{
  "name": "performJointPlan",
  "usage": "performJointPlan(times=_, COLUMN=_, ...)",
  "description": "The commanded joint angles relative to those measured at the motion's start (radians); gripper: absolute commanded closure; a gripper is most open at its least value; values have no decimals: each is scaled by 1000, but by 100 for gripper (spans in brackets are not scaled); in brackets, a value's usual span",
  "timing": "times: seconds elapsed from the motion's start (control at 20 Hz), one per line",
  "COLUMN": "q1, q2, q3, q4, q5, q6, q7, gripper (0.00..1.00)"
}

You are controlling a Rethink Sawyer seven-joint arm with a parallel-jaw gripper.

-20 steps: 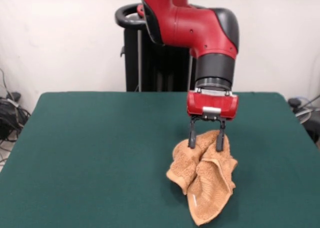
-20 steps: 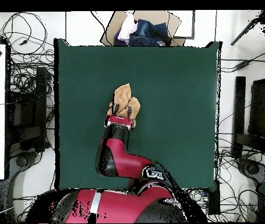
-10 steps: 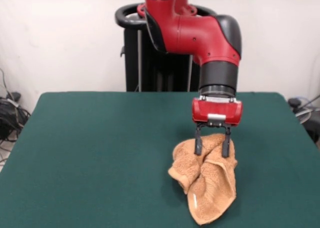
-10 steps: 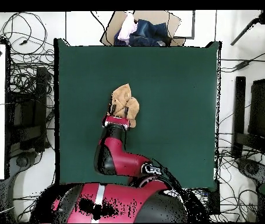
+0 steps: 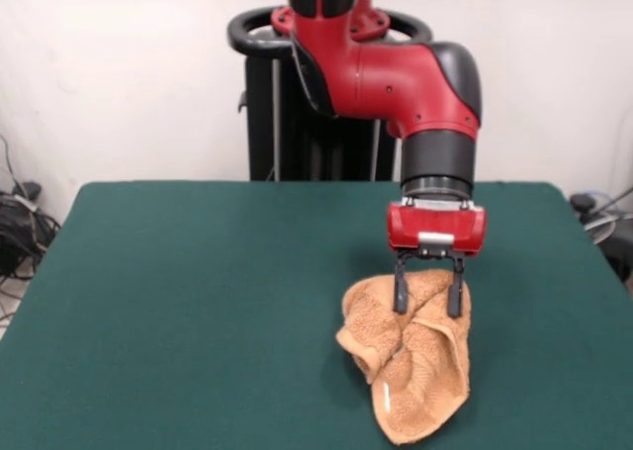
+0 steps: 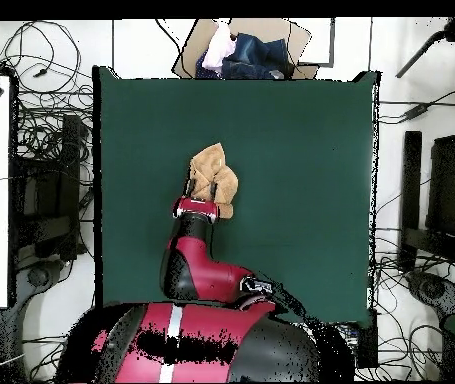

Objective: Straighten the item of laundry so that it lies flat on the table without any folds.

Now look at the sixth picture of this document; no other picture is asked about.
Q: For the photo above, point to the tan terry towel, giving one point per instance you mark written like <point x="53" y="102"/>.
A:
<point x="211" y="168"/>

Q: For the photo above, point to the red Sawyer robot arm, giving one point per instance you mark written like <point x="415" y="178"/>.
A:
<point x="199" y="272"/>

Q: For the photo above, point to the dark green table cloth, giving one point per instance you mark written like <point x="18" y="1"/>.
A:
<point x="291" y="160"/>

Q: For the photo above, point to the blue jeans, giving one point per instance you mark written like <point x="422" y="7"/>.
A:
<point x="255" y="56"/>

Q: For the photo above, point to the white garment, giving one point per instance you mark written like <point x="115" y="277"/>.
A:
<point x="219" y="48"/>

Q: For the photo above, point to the cardboard box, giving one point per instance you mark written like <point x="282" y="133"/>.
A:
<point x="275" y="30"/>

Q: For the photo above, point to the grey round stand foot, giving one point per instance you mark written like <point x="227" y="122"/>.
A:
<point x="37" y="276"/>
<point x="433" y="288"/>

